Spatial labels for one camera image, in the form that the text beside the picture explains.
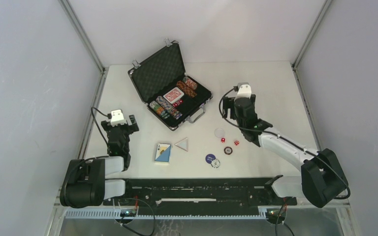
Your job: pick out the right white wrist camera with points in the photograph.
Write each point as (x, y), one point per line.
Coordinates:
(243, 90)

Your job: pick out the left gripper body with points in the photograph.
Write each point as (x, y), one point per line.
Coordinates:
(125, 129)

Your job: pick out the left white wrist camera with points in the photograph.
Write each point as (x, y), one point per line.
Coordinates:
(117, 118)

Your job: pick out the red playing card deck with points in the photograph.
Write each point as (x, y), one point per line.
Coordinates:
(174, 95)

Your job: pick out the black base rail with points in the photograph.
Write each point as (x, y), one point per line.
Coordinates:
(200, 196)

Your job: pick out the blue white card box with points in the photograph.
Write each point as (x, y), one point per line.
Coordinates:
(163, 153)

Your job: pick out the red green chip stack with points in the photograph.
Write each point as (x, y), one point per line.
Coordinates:
(190, 83)

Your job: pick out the white grey poker chip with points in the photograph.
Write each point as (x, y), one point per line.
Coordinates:
(215, 163)

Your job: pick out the blue small blind button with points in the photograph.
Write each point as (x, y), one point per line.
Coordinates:
(209, 158)

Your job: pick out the brown orange chip stack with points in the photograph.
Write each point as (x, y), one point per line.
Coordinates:
(186, 89)

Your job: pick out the brown poker chip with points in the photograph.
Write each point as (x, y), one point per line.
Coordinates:
(228, 150)

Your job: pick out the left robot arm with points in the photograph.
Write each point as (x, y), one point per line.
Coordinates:
(85, 183)

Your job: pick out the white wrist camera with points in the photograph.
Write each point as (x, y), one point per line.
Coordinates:
(243, 90)
(117, 118)

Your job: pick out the clear round dealer button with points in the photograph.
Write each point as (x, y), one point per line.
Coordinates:
(219, 133)

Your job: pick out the black aluminium poker case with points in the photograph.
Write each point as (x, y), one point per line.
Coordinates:
(158, 74)

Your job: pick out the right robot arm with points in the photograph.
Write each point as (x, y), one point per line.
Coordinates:
(321, 179)

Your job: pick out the blue grey chip stack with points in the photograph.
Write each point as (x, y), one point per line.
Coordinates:
(168, 107)

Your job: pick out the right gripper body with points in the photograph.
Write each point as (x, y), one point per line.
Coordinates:
(229, 103)

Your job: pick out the red dice in case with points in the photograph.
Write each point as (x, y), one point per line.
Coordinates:
(177, 103)

